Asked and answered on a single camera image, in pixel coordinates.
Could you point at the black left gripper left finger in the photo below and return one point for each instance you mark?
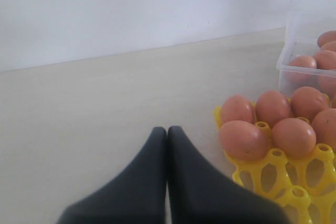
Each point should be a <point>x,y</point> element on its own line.
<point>136,195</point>

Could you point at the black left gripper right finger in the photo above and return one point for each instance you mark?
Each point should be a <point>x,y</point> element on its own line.
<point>199,193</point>

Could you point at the brown egg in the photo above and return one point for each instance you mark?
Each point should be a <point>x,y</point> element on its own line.
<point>243,141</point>
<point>307,102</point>
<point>272,107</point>
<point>325,59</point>
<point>326,84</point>
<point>326,37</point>
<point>331,46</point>
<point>304,62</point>
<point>295,137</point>
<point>237,107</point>
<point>324,127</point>

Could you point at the yellow plastic egg tray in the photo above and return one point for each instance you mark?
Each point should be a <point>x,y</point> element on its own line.
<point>306,185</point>

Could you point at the clear plastic container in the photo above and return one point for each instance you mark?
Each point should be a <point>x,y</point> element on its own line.
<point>302,32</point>

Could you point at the brown egg top back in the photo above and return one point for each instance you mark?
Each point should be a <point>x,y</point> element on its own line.
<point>326,37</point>

